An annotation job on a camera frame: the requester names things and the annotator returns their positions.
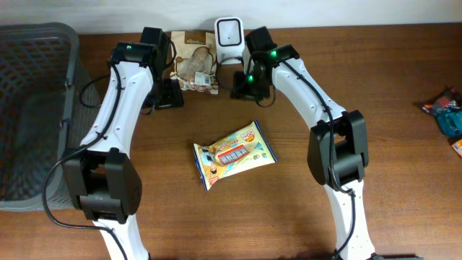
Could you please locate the beige brown cookie pouch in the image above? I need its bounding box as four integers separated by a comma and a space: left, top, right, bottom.
170, 30, 219, 95

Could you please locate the yellow blue snack bag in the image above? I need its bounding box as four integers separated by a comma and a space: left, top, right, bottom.
193, 120, 277, 191

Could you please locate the black red snack packet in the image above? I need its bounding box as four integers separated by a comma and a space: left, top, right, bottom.
422, 87, 461, 116

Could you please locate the teal mouthwash bottle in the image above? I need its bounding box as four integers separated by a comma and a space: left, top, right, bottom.
436, 110, 461, 138

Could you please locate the orange tissue pack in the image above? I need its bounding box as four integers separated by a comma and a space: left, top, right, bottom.
451, 139, 462, 157

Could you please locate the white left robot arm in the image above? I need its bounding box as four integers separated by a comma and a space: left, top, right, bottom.
61, 27, 184, 259

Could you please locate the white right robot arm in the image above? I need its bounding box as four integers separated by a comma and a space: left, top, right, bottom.
232, 27, 376, 259

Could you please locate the white barcode scanner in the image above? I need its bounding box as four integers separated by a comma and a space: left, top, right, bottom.
214, 17, 245, 65

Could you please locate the grey plastic mesh basket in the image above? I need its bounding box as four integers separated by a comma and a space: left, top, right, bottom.
1, 22, 101, 212

